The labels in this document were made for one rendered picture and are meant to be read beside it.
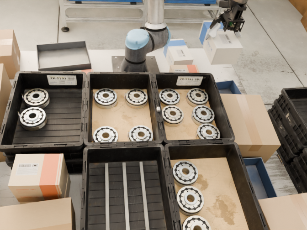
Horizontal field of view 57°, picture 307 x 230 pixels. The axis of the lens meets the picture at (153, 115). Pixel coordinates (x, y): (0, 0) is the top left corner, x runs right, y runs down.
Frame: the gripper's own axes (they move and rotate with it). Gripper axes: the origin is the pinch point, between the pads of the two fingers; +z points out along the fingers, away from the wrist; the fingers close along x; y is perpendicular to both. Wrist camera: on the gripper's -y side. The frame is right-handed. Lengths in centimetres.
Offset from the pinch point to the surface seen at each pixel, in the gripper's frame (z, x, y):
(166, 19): 98, 26, -165
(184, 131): 27.6, -18.4, 29.8
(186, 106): 27.7, -13.6, 15.1
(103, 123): 28, -53, 22
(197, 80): 21.1, -6.9, 4.3
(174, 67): 33.4, -11.1, -18.3
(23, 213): 24, -82, 59
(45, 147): 18, -75, 39
